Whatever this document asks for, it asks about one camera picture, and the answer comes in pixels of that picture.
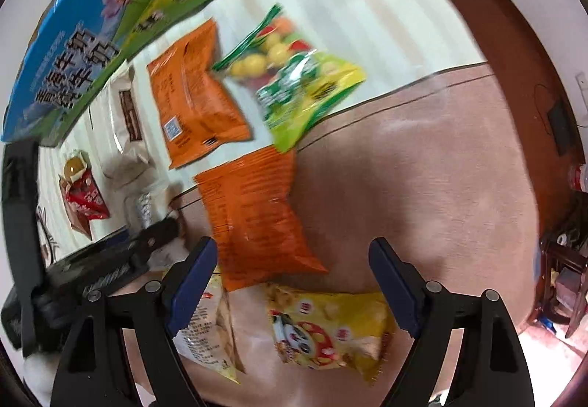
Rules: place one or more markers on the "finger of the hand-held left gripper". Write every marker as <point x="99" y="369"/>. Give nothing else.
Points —
<point x="156" y="234"/>

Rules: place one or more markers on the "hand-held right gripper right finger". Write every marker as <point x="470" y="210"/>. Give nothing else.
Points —
<point x="393" y="287"/>

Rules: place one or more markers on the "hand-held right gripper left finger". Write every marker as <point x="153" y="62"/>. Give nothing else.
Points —
<point x="195" y="283"/>

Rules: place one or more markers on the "red snack packet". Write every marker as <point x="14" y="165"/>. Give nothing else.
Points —
<point x="85" y="200"/>

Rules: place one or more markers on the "yellow jelly cup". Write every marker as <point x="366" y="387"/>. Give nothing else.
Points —
<point x="76" y="167"/>

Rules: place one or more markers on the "blue printed milk carton box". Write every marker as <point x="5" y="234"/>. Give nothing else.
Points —
<point x="69" y="34"/>

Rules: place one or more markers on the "silver foil packet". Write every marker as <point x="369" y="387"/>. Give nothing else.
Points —
<point x="140" y="207"/>

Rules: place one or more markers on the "white and yellow snack packet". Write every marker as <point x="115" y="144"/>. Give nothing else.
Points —
<point x="213" y="324"/>

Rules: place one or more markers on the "orange snack packet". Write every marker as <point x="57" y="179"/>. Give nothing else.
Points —
<point x="257" y="223"/>
<point x="193" y="99"/>

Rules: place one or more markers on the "pink blanket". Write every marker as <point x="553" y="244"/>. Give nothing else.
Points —
<point x="436" y="186"/>

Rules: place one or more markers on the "white packet with brown label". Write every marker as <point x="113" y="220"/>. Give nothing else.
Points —
<point x="126" y="113"/>

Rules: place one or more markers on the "dark wooden chair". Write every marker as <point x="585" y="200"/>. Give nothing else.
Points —
<point x="567" y="269"/>

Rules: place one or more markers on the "green and yellow snack packet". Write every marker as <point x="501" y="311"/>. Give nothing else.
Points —
<point x="303" y="103"/>

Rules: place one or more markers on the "clear bag of colourful candy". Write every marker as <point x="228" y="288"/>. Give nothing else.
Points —
<point x="257" y="64"/>

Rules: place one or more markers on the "plastic bottle with red label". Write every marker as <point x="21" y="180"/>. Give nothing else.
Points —
<point x="579" y="177"/>

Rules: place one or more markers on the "white wall socket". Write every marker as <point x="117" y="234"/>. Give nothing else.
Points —
<point x="582" y="83"/>

